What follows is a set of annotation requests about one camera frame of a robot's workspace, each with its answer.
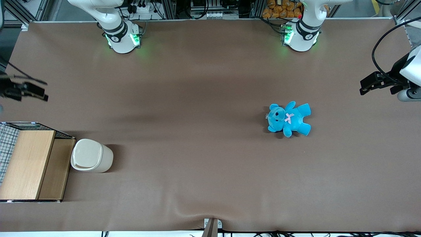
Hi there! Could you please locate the white connector block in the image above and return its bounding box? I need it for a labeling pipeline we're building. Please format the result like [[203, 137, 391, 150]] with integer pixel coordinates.
[[204, 12, 239, 19]]

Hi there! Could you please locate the wooden shelf with wire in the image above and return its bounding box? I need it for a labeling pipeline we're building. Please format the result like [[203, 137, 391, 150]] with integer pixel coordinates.
[[0, 122, 76, 203]]

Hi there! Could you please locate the blue teddy bear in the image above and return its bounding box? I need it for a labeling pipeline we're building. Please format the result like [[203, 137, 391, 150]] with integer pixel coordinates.
[[266, 101, 312, 138]]

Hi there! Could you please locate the aluminium frame post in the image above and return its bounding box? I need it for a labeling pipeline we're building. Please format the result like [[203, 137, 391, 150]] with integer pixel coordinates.
[[393, 0, 421, 46]]

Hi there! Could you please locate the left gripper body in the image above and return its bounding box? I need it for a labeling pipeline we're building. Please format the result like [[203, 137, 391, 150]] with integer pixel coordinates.
[[383, 44, 421, 96]]

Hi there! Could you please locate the white trash can lid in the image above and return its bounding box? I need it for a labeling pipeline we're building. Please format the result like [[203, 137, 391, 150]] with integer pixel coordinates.
[[71, 139, 102, 171]]

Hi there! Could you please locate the dark wooden shelf board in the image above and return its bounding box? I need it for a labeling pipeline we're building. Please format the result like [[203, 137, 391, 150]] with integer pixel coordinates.
[[37, 138, 76, 201]]

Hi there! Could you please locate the light wooden shelf board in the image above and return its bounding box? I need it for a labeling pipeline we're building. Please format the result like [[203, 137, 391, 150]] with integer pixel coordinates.
[[0, 130, 56, 200]]

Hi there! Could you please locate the white power strip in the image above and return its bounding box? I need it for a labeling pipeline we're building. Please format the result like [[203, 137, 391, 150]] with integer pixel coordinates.
[[131, 3, 155, 13]]

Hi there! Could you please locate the brown table mat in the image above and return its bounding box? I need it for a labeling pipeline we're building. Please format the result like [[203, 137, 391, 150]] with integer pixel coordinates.
[[0, 18, 421, 233]]

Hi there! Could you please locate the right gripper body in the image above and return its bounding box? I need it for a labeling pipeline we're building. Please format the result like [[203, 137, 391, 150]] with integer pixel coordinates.
[[0, 74, 24, 101]]

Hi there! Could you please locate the brown camera pole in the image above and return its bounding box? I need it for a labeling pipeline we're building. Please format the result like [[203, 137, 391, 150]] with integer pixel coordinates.
[[201, 219, 219, 237]]

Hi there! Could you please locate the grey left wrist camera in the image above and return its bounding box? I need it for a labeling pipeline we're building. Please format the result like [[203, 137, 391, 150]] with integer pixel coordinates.
[[397, 88, 421, 102]]

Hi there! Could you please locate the aluminium frame strut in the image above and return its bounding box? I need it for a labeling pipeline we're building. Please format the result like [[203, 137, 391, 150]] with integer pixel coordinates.
[[0, 0, 50, 27]]

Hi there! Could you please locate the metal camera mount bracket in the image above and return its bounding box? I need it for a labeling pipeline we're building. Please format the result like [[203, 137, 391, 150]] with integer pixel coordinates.
[[204, 218, 223, 229]]

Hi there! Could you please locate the beige trash can body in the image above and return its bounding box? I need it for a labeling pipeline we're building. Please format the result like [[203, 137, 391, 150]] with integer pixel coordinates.
[[71, 139, 114, 173]]

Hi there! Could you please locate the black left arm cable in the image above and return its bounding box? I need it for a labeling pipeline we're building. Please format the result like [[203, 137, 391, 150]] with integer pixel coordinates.
[[372, 20, 421, 83]]

